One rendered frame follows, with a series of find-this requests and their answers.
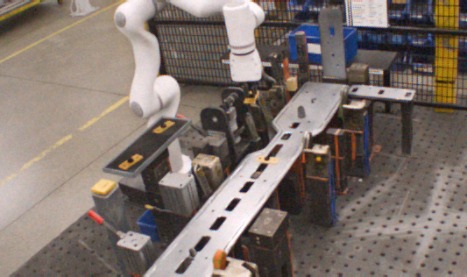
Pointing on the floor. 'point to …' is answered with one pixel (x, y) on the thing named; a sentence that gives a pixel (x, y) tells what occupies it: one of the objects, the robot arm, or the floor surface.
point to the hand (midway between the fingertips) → (250, 91)
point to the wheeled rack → (10, 10)
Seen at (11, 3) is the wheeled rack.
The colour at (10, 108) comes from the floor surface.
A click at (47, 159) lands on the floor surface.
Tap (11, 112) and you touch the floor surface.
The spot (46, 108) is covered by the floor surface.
